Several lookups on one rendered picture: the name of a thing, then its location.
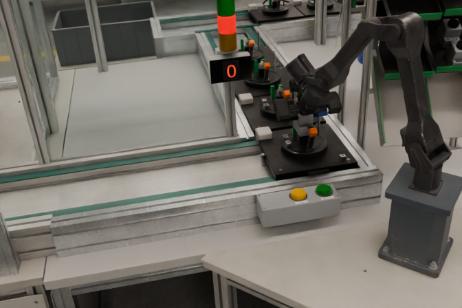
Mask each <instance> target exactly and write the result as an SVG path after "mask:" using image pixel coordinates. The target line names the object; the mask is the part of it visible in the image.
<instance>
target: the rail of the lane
mask: <svg viewBox="0 0 462 308"><path fill-rule="evenodd" d="M383 175H384V174H383V172H382V171H381V170H380V169H379V168H378V167H377V166H367V167H363V168H354V169H350V170H341V171H337V172H332V173H330V172H329V169H328V168H326V169H321V170H313V171H308V175H307V176H306V177H298V178H293V179H286V180H280V181H273V182H267V183H263V184H255V185H250V186H242V187H237V188H229V189H225V190H216V191H212V192H203V193H199V194H194V195H186V196H181V197H173V198H168V199H160V200H155V201H148V202H142V203H135V204H130V205H125V206H117V207H112V208H104V209H99V210H91V211H86V212H78V213H74V214H65V215H61V216H56V217H52V218H51V224H50V231H51V233H52V238H53V241H54V245H55V248H56V250H57V251H56V252H57V255H58V258H62V257H66V256H73V255H78V254H86V253H90V252H98V251H102V250H110V249H114V248H122V247H126V246H130V245H138V244H143V243H150V242H155V241H162V240H167V239H174V238H179V237H187V236H190V235H195V234H203V233H207V232H215V231H219V230H227V229H231V228H239V227H243V226H250V225H255V224H260V223H261V221H260V219H259V216H258V214H257V207H256V196H257V195H262V194H266V193H274V192H279V191H284V190H291V189H295V188H304V187H309V186H317V185H320V184H330V183H332V184H333V186H334V188H335V189H336V191H337V192H338V194H339V196H340V197H341V200H340V209H341V210H344V209H348V208H356V207H360V206H368V205H372V204H379V203H380V201H381V193H382V182H383Z"/></svg>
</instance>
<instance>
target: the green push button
mask: <svg viewBox="0 0 462 308"><path fill-rule="evenodd" d="M316 192H317V193H318V194H319V195H324V196H325V195H330V194H331V187H330V186H329V185H327V184H320V185H318V186H317V187H316Z"/></svg>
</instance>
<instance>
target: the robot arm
mask: <svg viewBox="0 0 462 308"><path fill-rule="evenodd" d="M372 39H374V40H376V41H386V44H387V47H388V49H389V50H390V51H391V53H392V54H393V55H394V56H395V58H396V59H397V64H398V68H399V75H400V80H401V86H402V91H403V95H404V102H405V106H406V113H407V117H408V123H407V126H405V127H404V128H402V129H400V135H401V138H402V147H405V150H406V153H407V154H408V159H409V162H410V166H411V167H413V168H415V174H414V177H413V179H412V180H411V182H410V183H409V185H408V188H410V189H413V190H417V191H420V192H423V193H427V194H430V195H434V196H437V194H438V192H439V191H440V189H441V187H442V185H443V182H444V181H443V180H442V179H441V171H442V167H443V163H444V162H445V161H446V160H448V159H449V158H450V156H451V154H452V152H451V151H450V149H449V148H448V146H447V145H446V143H445V142H444V141H443V136H442V134H441V131H440V128H439V125H438V124H437V123H436V122H435V120H434V119H433V118H432V117H431V115H430V108H429V104H428V97H427V92H426V84H425V80H424V73H423V68H422V64H421V56H420V51H421V47H422V44H423V41H424V22H423V19H422V17H421V16H419V15H418V14H417V13H414V12H407V13H404V14H401V15H396V16H383V17H376V16H372V17H370V18H367V19H365V20H363V21H360V22H359V24H358V25H357V28H356V29H355V31H354V32H353V33H352V35H351V36H350V37H349V38H348V40H347V41H346V43H345V44H344V45H343V46H342V47H341V49H340V50H339V52H338V53H337V54H336V55H335V56H334V58H332V59H331V60H330V61H329V62H328V63H326V64H324V65H323V66H322V67H319V68H317V69H315V68H314V66H313V65H312V64H311V63H310V62H309V60H308V59H307V57H306V56H305V54H304V53H303V54H300V55H298V56H297V58H295V59H294V60H292V61H291V62H290V63H288V64H287V65H286V66H285V69H286V70H287V72H288V73H289V75H290V76H291V77H292V78H293V79H291V80H290V81H289V88H290V90H291V91H295V92H297V93H298V95H297V100H299V101H297V102H296V105H295V104H294V101H293V100H289V101H288V100H287V98H281V99H275V101H274V102H273V105H274V110H275V114H276V119H277V121H279V122H280V121H286V120H289V121H292V120H298V114H299V113H302V115H303V116H304V115H309V114H313V117H320V116H327V115H328V114H333V113H339V112H341V110H342V105H341V102H340V98H339V95H338V93H337V92H336V91H331V92H330V89H333V88H334V87H337V86H338V85H341V84H342V83H343V82H344V81H345V80H346V78H347V76H348V75H349V71H350V67H351V65H352V64H353V62H354V61H355V60H356V58H357V57H358V56H359V55H360V54H361V53H362V51H363V50H364V49H365V47H366V46H367V45H368V44H369V43H370V42H371V41H372ZM327 108H328V110H329V111H328V112H327Z"/></svg>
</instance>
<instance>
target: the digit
mask: <svg viewBox="0 0 462 308"><path fill-rule="evenodd" d="M222 64H223V81H225V80H235V79H240V73H239V59H238V60H227V61H222Z"/></svg>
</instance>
